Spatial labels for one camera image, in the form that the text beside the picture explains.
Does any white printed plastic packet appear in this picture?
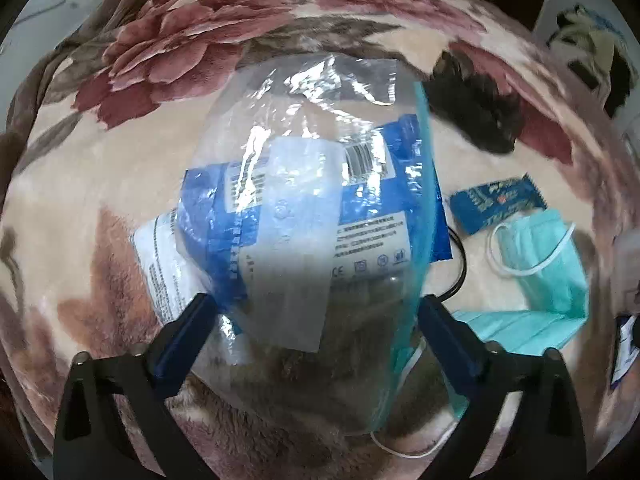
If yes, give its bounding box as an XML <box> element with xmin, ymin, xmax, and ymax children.
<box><xmin>131</xmin><ymin>210</ymin><xmax>236</xmax><ymax>351</ymax></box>

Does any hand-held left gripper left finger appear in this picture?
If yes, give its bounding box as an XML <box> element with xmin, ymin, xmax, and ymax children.
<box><xmin>52</xmin><ymin>292</ymin><xmax>219</xmax><ymax>480</ymax></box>

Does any black cable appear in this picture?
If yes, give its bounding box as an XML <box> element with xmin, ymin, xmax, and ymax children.
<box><xmin>437</xmin><ymin>227</ymin><xmax>468</xmax><ymax>303</ymax></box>

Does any white blue edged card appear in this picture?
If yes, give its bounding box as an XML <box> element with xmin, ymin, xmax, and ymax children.
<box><xmin>611</xmin><ymin>314</ymin><xmax>640</xmax><ymax>392</ymax></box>

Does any green face mask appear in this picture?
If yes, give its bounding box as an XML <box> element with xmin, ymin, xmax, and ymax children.
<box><xmin>370</xmin><ymin>309</ymin><xmax>586</xmax><ymax>458</ymax></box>
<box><xmin>489</xmin><ymin>209</ymin><xmax>590</xmax><ymax>322</ymax></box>

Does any floral plush blanket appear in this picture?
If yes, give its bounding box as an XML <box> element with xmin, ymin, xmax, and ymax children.
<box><xmin>0</xmin><ymin>0</ymin><xmax>640</xmax><ymax>480</ymax></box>

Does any blue snack packet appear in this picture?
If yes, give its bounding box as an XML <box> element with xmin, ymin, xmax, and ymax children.
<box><xmin>449</xmin><ymin>174</ymin><xmax>547</xmax><ymax>237</ymax></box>

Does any white printed bag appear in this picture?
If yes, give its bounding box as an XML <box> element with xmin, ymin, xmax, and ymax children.
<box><xmin>532</xmin><ymin>4</ymin><xmax>632</xmax><ymax>113</ymax></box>

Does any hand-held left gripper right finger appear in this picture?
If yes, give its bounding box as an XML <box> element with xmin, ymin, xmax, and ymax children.
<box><xmin>417</xmin><ymin>295</ymin><xmax>587</xmax><ymax>480</ymax></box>

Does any clear bag with blue packet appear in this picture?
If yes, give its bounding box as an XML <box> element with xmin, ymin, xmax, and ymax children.
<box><xmin>177</xmin><ymin>52</ymin><xmax>453</xmax><ymax>433</ymax></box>

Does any dark furry scrunchie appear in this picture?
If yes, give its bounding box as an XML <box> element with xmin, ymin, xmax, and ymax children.
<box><xmin>425</xmin><ymin>52</ymin><xmax>523</xmax><ymax>156</ymax></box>

